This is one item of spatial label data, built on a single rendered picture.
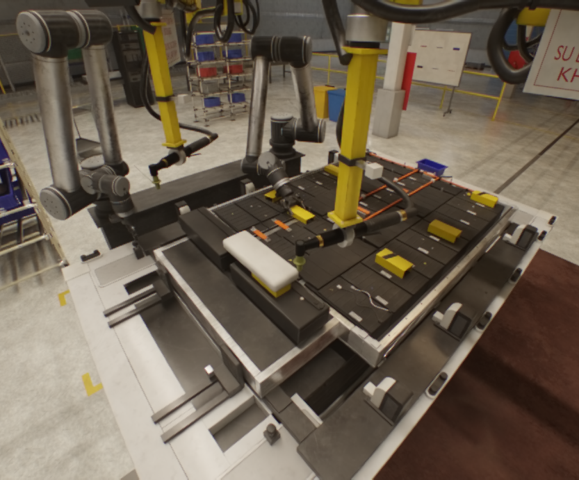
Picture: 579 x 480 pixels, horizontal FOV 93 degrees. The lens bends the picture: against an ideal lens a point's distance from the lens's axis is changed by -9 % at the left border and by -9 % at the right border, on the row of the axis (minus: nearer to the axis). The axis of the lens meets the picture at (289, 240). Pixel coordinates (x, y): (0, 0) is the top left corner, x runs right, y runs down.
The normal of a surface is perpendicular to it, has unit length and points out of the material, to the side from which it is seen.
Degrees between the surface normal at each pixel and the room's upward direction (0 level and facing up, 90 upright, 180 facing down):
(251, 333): 0
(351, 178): 90
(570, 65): 90
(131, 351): 0
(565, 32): 90
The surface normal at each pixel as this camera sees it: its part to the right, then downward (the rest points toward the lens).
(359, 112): 0.44, 0.53
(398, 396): 0.00, -0.81
